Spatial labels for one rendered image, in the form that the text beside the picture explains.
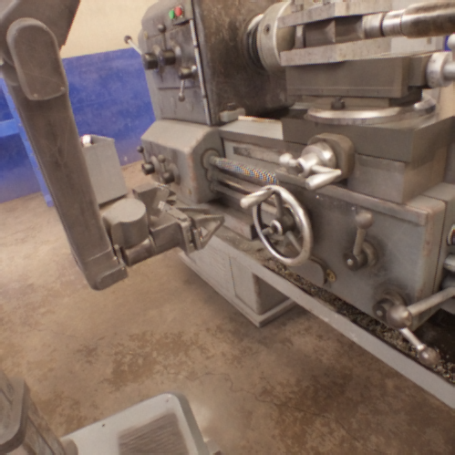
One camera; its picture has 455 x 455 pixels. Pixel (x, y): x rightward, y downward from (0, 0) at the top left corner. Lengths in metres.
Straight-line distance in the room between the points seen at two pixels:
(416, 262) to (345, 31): 0.48
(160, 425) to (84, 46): 4.12
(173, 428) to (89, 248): 0.59
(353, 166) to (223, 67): 0.78
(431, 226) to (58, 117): 0.59
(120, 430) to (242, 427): 0.42
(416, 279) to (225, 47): 1.00
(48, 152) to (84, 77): 4.09
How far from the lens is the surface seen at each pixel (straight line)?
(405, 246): 0.70
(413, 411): 1.34
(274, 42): 1.24
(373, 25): 1.08
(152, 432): 1.02
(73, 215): 0.52
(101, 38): 4.63
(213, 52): 1.34
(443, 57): 0.69
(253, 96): 1.43
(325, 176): 0.60
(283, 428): 1.27
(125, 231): 0.59
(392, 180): 0.66
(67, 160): 0.47
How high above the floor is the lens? 1.07
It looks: 27 degrees down
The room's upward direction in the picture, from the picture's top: 10 degrees counter-clockwise
